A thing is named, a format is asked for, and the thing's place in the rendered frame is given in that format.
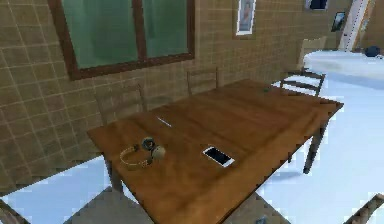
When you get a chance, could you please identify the white door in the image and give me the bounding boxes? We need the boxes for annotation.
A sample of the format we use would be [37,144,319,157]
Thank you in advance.
[338,0,371,52]

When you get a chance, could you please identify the tan headphones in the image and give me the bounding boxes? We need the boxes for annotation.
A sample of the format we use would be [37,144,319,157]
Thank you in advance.
[119,136,167,168]

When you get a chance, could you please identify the dark wooden chair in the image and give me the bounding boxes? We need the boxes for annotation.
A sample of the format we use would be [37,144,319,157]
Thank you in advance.
[279,68,326,98]

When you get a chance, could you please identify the white pen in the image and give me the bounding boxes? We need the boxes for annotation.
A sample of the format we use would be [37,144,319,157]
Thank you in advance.
[156,116,173,128]

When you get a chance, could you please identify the brown wooden table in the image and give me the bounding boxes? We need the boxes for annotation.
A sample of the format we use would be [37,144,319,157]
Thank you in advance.
[87,78,345,224]

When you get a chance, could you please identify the dark round object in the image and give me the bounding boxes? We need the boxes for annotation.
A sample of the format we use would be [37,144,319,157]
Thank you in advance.
[363,45,382,58]

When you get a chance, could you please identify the white framed wall picture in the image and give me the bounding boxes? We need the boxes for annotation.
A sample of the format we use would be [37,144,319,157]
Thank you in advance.
[235,0,257,37]

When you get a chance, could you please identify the white round table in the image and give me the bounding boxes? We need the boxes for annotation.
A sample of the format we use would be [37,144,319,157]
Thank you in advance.
[303,49,384,82]

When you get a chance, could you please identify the brown wooden chair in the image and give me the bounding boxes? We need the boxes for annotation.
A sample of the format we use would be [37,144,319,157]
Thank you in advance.
[186,67,220,97]
[0,198,31,224]
[94,83,148,127]
[343,193,384,224]

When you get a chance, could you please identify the black framed wall picture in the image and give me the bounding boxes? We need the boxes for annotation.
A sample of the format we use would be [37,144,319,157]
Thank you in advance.
[330,11,347,33]

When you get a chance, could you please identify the brown framed window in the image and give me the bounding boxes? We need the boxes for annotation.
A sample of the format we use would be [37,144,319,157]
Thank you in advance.
[47,0,197,81]

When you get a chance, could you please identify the white smartphone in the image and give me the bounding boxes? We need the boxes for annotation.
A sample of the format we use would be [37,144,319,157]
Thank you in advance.
[202,145,236,168]

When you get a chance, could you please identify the tan wooden chair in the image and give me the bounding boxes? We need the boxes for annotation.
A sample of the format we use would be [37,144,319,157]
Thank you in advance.
[296,36,328,70]

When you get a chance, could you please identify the dark framed wall picture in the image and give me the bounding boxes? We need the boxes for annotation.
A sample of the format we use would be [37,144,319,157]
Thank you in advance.
[304,0,330,11]

